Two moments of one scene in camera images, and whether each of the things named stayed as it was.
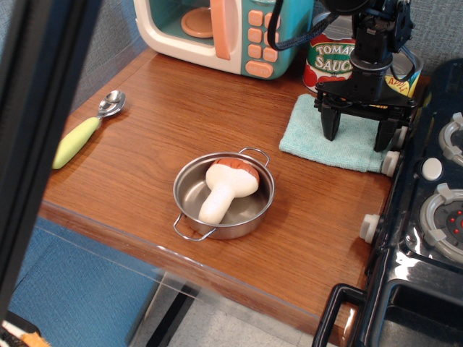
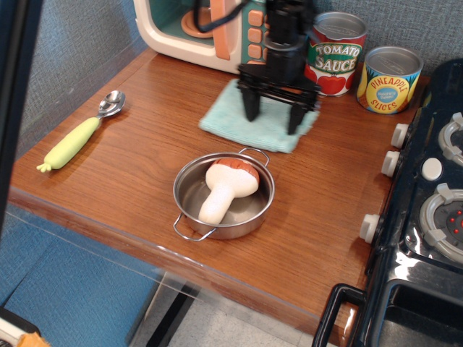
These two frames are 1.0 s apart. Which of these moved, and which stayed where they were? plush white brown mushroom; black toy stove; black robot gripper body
Moved: black robot gripper body
Stayed: plush white brown mushroom; black toy stove
